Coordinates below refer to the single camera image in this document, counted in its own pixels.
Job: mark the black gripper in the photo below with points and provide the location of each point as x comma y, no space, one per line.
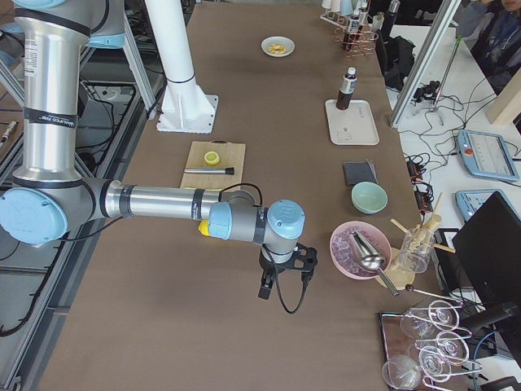
272,268

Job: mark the twisted glazed donut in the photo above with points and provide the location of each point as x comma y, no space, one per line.
277,49

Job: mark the white round plate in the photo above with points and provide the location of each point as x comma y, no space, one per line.
287,42

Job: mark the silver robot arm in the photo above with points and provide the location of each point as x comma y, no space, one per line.
50,198

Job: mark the cream rectangular tray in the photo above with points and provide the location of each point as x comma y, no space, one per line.
354,126

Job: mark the whole yellow lemon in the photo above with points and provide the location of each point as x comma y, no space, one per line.
204,228

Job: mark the pink bowl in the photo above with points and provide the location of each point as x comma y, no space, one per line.
343,255

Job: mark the steel ice scoop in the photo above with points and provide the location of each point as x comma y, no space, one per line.
371,259

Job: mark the steel muddler cylinder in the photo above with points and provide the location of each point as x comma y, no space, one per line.
211,170

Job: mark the wooden cutting board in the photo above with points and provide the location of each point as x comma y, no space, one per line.
232,155

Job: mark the mint green bowl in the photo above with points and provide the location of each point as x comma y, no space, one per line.
369,197

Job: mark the half lemon slice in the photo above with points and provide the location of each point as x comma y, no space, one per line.
212,158

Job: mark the grey folded cloth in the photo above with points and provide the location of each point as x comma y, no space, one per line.
359,171

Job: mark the clear plastic pitcher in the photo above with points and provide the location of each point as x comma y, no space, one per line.
415,251

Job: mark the wine glass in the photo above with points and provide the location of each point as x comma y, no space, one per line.
401,372

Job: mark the dark sauce bottle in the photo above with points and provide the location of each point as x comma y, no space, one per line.
346,89

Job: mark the blue teach pendant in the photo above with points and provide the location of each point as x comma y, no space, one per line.
469,201
486,155

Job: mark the black monitor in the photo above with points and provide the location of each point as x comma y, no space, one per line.
488,248

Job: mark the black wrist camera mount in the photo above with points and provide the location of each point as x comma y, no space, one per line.
303,259

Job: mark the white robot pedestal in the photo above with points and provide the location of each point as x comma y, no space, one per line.
185,107

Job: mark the copper wire bottle rack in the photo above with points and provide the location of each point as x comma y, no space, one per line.
354,35

